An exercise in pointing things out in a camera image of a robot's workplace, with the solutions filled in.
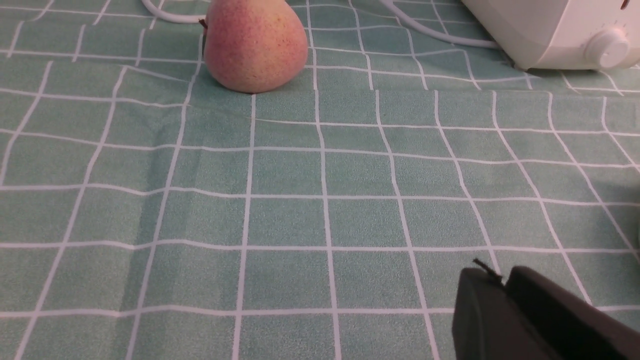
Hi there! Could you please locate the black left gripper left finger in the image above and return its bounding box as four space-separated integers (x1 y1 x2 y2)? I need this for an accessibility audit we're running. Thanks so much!
451 259 560 360

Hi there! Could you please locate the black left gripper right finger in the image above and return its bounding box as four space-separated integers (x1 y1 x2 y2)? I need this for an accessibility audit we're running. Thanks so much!
506 266 640 360

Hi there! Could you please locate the white two-slot toaster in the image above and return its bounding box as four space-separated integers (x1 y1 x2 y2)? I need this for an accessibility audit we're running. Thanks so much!
464 0 640 70

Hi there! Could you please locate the green checkered tablecloth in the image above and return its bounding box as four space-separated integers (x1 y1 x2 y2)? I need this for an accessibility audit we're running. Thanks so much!
0 0 640 360

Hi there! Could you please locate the pink yellow peach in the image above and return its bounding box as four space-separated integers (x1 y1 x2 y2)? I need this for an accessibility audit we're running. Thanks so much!
202 0 309 94

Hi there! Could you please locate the white toaster power cable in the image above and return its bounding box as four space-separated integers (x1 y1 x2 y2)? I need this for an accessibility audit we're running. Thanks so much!
141 0 501 50

